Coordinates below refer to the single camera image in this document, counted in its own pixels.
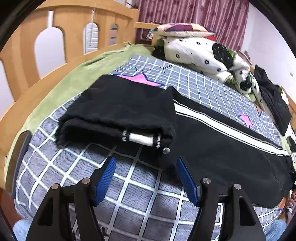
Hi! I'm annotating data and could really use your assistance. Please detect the red patterned curtain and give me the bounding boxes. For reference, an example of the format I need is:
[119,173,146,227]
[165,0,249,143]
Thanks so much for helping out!
[132,0,249,51]

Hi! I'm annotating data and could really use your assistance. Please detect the person's right hand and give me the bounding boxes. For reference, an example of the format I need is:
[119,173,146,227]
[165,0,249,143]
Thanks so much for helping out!
[285,190,295,219]

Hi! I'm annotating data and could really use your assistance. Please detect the black pants with white stripe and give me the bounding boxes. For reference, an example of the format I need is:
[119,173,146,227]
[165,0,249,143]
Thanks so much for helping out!
[55,75,295,207]

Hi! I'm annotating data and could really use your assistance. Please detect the colourful patchwork pillow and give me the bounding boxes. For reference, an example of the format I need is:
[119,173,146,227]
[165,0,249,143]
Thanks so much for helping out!
[151,23,216,41]

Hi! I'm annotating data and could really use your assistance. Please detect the wooden bed frame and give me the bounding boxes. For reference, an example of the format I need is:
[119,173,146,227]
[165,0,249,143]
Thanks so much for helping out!
[1,1,156,192]

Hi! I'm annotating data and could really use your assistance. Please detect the black quilted jacket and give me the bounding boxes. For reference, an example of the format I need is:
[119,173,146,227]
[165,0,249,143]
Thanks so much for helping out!
[254,65,292,136]

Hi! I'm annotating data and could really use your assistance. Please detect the white floral strawberry quilt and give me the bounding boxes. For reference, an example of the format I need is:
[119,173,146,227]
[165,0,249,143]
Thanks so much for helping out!
[152,37,295,153]

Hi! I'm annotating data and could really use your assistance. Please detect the green fleece blanket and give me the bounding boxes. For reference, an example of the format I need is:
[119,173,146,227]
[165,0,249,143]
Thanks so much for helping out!
[1,43,154,192]

